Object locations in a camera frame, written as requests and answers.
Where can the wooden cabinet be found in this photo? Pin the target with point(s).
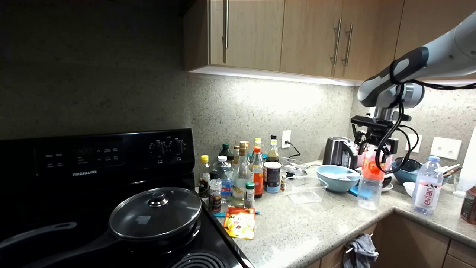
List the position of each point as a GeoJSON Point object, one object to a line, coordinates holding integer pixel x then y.
{"type": "Point", "coordinates": [417, 243]}
{"type": "Point", "coordinates": [298, 35]}

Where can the oil bottle yellow cap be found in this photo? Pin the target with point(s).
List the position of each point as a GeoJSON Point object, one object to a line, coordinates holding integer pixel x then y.
{"type": "Point", "coordinates": [204, 176]}

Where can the wooden upper cabinet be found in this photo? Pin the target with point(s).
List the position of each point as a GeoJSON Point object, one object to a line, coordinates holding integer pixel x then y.
{"type": "Point", "coordinates": [298, 35]}

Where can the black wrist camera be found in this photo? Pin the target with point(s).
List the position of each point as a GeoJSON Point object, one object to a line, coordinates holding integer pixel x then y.
{"type": "Point", "coordinates": [363, 123]}

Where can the steel electric kettle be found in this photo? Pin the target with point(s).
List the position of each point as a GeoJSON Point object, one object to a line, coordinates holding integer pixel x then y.
{"type": "Point", "coordinates": [339, 151]}

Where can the small bottle blue label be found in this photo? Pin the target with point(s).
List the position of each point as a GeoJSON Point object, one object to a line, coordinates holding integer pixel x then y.
{"type": "Point", "coordinates": [225, 181]}

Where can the white wall switch plate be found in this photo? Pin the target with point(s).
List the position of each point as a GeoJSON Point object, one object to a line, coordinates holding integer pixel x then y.
{"type": "Point", "coordinates": [446, 148]}

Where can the blue round lid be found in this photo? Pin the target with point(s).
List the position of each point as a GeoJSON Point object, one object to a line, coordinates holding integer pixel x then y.
{"type": "Point", "coordinates": [354, 191]}

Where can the black coil burner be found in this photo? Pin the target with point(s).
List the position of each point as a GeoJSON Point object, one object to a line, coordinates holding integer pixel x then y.
{"type": "Point", "coordinates": [195, 261]}

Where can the wooden lower cabinet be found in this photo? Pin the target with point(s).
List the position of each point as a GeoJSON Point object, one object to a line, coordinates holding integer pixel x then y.
{"type": "Point", "coordinates": [417, 243]}

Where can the orange label plastic bottle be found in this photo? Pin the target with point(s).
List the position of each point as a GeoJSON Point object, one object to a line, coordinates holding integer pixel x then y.
{"type": "Point", "coordinates": [370, 191]}

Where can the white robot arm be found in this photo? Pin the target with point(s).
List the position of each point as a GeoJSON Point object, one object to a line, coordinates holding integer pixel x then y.
{"type": "Point", "coordinates": [446, 54]}

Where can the brown box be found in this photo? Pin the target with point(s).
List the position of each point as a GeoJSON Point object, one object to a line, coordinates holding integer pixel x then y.
{"type": "Point", "coordinates": [469, 205]}

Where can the red label water bottle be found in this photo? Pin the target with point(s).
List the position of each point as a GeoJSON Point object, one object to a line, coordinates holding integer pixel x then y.
{"type": "Point", "coordinates": [427, 191]}

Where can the small spice jar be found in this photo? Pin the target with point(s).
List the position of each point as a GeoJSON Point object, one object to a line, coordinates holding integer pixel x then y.
{"type": "Point", "coordinates": [214, 196]}

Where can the orange sauce bottle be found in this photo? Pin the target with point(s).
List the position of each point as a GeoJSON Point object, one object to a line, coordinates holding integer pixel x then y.
{"type": "Point", "coordinates": [257, 179]}

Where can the white wall outlet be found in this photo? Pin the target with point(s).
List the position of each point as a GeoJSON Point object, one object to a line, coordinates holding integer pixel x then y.
{"type": "Point", "coordinates": [286, 138]}

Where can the black electric stove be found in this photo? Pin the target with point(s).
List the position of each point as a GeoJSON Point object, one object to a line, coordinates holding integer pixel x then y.
{"type": "Point", "coordinates": [60, 164]}

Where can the dark blue bowl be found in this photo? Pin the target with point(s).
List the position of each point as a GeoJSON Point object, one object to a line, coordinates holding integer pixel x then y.
{"type": "Point", "coordinates": [408, 173]}

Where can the clear bottle gold cap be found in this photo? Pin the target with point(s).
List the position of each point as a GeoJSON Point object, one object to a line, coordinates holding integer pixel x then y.
{"type": "Point", "coordinates": [241, 173]}

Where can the orange snack packet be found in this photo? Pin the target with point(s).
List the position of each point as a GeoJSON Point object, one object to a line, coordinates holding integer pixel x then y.
{"type": "Point", "coordinates": [240, 224]}

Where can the dark jar white lid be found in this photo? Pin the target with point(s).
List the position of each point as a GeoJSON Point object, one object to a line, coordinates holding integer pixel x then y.
{"type": "Point", "coordinates": [272, 178]}

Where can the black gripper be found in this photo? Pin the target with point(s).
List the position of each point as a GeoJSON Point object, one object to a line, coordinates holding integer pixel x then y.
{"type": "Point", "coordinates": [379, 133]}

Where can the grey cloth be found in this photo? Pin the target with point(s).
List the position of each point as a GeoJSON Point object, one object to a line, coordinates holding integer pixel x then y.
{"type": "Point", "coordinates": [360, 251]}

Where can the small bottle green cap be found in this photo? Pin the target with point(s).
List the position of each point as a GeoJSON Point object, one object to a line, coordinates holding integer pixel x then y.
{"type": "Point", "coordinates": [250, 196]}

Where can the black frying pan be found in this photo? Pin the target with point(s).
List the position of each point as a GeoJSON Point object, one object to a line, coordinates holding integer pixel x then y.
{"type": "Point", "coordinates": [98, 246]}

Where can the glass pan lid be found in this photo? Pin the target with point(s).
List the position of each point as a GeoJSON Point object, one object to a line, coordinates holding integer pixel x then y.
{"type": "Point", "coordinates": [156, 217]}

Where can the light blue bowl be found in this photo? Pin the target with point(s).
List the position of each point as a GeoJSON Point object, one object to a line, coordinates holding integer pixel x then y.
{"type": "Point", "coordinates": [338, 179]}

